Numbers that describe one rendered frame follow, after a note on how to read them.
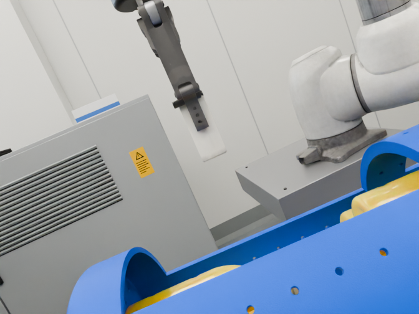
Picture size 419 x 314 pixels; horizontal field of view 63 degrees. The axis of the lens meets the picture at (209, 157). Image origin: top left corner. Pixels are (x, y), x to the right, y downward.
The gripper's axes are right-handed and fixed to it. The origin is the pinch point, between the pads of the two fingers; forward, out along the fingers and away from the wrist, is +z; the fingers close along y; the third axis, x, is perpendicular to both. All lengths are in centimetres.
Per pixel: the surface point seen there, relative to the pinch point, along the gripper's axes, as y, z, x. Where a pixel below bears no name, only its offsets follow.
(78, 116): -142, -18, -55
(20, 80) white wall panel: -218, -63, -103
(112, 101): -146, -19, -37
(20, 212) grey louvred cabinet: -122, 13, -95
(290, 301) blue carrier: 15.4, 15.1, 0.9
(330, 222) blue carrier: -9.2, 22.8, 12.9
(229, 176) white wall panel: -264, 75, 7
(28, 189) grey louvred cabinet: -123, 5, -87
